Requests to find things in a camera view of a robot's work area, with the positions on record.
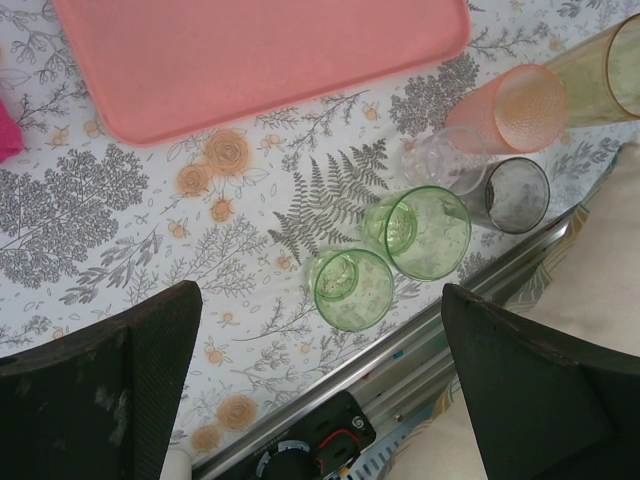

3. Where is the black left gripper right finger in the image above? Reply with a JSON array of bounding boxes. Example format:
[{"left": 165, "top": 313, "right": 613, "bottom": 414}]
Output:
[{"left": 441, "top": 282, "right": 640, "bottom": 480}]

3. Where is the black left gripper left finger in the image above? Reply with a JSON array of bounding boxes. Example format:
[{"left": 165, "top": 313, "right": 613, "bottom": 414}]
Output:
[{"left": 0, "top": 280, "right": 203, "bottom": 480}]

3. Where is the small green glass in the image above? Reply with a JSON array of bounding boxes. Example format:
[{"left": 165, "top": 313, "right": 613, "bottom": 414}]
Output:
[
  {"left": 362, "top": 185, "right": 473, "bottom": 281},
  {"left": 308, "top": 248, "right": 395, "bottom": 331}
]

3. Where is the small grey glass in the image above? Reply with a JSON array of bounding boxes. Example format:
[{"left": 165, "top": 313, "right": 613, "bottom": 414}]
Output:
[{"left": 457, "top": 156, "right": 551, "bottom": 234}]

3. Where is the small clear glass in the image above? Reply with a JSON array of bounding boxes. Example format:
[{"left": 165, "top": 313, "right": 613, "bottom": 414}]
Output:
[{"left": 401, "top": 125, "right": 489, "bottom": 196}]

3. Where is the small pink textured glass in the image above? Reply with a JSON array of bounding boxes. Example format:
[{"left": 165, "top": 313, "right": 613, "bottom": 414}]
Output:
[{"left": 444, "top": 63, "right": 570, "bottom": 154}]

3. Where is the tall yellow-green glass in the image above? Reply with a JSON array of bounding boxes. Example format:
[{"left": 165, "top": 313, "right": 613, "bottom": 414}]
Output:
[{"left": 542, "top": 12, "right": 640, "bottom": 130}]

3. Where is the pink plastic tray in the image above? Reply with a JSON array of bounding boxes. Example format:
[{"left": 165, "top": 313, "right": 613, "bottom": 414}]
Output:
[{"left": 49, "top": 0, "right": 472, "bottom": 147}]

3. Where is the floral tablecloth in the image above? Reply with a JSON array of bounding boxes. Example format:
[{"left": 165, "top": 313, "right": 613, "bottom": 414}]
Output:
[{"left": 0, "top": 0, "right": 640, "bottom": 471}]

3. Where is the magenta folded cloth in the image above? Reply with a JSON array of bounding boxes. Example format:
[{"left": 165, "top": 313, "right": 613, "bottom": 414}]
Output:
[{"left": 0, "top": 97, "right": 25, "bottom": 164}]

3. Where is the aluminium table frame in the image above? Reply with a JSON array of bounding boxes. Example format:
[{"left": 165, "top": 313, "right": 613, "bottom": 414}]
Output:
[{"left": 192, "top": 219, "right": 571, "bottom": 480}]

